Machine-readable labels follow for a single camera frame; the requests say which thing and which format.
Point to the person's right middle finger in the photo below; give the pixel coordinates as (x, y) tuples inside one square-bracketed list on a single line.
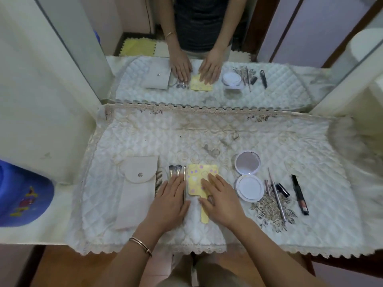
[(216, 182)]

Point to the person's left middle finger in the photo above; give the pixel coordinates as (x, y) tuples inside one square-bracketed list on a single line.
[(174, 185)]

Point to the beige comb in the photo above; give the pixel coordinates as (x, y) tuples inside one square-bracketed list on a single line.
[(158, 182)]

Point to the person's left forearm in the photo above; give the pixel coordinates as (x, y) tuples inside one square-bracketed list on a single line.
[(125, 260)]

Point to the yellow dotted hand mirror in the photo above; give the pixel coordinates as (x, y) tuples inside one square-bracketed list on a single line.
[(194, 182)]

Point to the black and brown cosmetic tube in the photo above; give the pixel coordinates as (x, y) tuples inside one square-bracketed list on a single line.
[(299, 195)]

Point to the blue plastic container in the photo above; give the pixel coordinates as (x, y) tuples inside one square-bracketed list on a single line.
[(21, 194)]

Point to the person's right forearm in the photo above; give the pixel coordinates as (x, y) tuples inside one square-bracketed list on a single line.
[(269, 254)]

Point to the thin silver makeup brush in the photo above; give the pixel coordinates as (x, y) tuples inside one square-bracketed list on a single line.
[(184, 173)]

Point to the silver eyebrow pencil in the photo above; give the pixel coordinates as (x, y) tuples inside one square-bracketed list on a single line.
[(279, 203)]

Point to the beige shorts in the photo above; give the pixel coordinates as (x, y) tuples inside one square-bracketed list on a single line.
[(203, 276)]

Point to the beige snap-button pouch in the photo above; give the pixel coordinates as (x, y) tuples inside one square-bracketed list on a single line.
[(134, 200)]

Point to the rose gold short tube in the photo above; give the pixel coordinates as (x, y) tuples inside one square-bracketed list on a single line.
[(267, 188)]

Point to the person's left little finger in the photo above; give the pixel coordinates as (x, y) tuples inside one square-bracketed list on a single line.
[(159, 191)]

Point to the black lipstick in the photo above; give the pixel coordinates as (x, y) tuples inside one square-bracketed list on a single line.
[(283, 190)]

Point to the person's left thumb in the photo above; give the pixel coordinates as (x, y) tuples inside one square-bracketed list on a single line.
[(186, 207)]

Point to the white quilted table cover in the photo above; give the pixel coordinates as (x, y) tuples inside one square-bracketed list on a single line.
[(209, 137)]

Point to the thin pink pencil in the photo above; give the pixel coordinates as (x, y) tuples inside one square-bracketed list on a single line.
[(270, 176)]

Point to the white open cushion compact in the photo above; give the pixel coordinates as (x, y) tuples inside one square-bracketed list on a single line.
[(250, 188)]

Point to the person's right hand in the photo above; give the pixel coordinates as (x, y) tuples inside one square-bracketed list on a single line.
[(226, 207)]

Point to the person's left hand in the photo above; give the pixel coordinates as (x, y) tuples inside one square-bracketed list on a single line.
[(167, 209)]

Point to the large wall mirror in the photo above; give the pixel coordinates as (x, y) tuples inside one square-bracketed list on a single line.
[(269, 32)]

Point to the person's right thumb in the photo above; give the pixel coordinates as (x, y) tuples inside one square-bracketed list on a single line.
[(206, 203)]

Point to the person's right little finger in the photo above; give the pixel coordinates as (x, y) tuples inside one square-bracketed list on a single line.
[(234, 197)]

